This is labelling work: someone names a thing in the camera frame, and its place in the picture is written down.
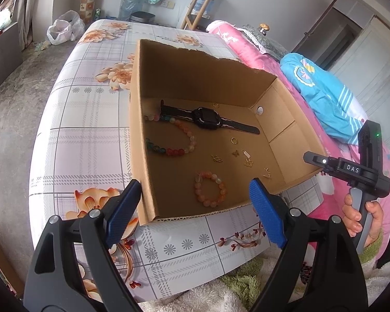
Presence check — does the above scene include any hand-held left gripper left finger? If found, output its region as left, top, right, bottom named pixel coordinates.
left=23, top=179, right=142, bottom=312

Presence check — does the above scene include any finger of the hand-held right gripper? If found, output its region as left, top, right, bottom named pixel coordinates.
left=303, top=151, right=341, bottom=174

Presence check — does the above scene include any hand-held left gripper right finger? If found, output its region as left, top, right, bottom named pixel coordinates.
left=249, top=178, right=369, bottom=312

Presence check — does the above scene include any brown cardboard box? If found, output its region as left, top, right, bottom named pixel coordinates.
left=128, top=39, right=329, bottom=226

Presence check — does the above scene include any pink orange bead bracelet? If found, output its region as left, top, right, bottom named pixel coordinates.
left=194, top=172, right=227, bottom=208

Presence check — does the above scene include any multicolour bead bracelet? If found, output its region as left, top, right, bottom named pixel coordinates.
left=145, top=114, right=199, bottom=157

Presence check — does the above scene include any person's right hand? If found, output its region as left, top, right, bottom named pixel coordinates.
left=342, top=194, right=384, bottom=247

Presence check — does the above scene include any blue striped quilt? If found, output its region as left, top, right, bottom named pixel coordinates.
left=279, top=52, right=368, bottom=145

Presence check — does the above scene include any floral plaid tablecloth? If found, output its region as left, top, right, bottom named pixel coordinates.
left=29, top=19, right=326, bottom=303

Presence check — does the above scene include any white wardrobe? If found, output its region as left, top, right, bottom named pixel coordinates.
left=328, top=0, right=390, bottom=150

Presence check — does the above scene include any black wristwatch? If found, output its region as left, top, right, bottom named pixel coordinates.
left=159, top=100, right=261, bottom=135

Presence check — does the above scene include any brown board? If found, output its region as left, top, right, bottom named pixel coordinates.
left=0, top=224, right=24, bottom=300

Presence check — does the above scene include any grey green lace pillow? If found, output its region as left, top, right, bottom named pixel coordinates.
left=239, top=24, right=295, bottom=62

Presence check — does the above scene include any pink floral blanket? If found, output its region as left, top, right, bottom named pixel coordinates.
left=206, top=19, right=390, bottom=228

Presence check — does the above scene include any white plastic bag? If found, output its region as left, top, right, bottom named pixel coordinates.
left=46, top=10, right=85, bottom=45

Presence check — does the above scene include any metal trash can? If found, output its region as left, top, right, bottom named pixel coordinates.
left=130, top=12, right=156, bottom=25

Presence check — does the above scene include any blue water jug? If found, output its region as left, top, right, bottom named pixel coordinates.
left=191, top=0, right=217, bottom=18

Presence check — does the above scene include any clear large plastic bottle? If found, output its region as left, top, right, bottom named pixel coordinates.
left=119, top=0, right=145, bottom=23

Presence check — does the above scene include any wooden crutch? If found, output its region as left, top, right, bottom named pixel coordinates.
left=180, top=0, right=222, bottom=31

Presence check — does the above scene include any pale curtain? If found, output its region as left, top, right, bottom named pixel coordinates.
left=15, top=0, right=41, bottom=46

